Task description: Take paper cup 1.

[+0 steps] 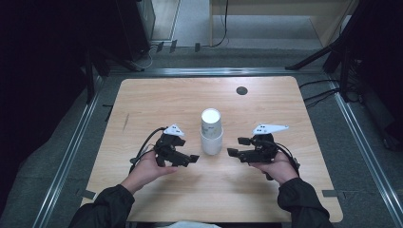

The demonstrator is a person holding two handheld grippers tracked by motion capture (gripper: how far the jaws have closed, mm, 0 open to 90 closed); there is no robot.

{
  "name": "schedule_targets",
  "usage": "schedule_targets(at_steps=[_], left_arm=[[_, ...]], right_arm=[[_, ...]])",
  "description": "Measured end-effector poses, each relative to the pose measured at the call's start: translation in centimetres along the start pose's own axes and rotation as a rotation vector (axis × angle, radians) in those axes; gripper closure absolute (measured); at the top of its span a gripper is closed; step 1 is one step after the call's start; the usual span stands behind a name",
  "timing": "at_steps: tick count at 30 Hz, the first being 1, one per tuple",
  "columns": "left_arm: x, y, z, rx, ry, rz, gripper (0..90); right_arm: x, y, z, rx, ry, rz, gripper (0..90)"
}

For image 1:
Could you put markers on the light wooden desk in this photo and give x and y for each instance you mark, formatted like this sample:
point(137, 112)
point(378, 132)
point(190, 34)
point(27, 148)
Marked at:
point(326, 25)

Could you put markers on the black floor tape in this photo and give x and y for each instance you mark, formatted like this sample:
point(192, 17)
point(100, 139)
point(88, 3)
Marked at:
point(109, 114)

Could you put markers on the black round table grommet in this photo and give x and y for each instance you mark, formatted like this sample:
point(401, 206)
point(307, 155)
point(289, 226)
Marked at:
point(241, 90)

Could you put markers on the person's left hand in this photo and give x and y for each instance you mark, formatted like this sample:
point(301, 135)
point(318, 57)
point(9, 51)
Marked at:
point(145, 171)

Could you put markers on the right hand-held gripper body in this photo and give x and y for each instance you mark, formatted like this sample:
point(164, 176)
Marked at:
point(264, 148)

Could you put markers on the dark curtain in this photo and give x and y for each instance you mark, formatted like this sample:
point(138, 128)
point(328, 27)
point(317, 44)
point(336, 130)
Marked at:
point(385, 63)
point(38, 79)

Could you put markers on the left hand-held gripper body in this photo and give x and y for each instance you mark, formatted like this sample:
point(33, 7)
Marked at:
point(166, 148)

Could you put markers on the black metal stand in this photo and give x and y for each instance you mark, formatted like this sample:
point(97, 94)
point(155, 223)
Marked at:
point(89, 79)

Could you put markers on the black computer tower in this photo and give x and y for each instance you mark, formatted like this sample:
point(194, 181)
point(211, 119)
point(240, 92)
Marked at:
point(133, 28)

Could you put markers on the white paper cup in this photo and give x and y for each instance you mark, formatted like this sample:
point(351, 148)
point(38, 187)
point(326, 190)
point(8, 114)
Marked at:
point(211, 145)

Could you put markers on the dark floor bracket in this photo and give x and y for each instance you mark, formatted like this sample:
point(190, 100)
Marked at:
point(173, 46)
point(197, 47)
point(160, 47)

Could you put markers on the metal floor rail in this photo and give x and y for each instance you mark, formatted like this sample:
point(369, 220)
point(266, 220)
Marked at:
point(67, 160)
point(361, 142)
point(206, 71)

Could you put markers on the person's right hand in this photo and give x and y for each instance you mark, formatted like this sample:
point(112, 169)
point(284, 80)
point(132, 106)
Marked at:
point(282, 169)

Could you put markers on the person's white garment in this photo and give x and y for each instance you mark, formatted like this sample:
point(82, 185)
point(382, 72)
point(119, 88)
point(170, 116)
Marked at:
point(193, 225)

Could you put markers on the black tripod stand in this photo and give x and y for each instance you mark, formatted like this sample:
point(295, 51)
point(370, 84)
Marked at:
point(312, 58)

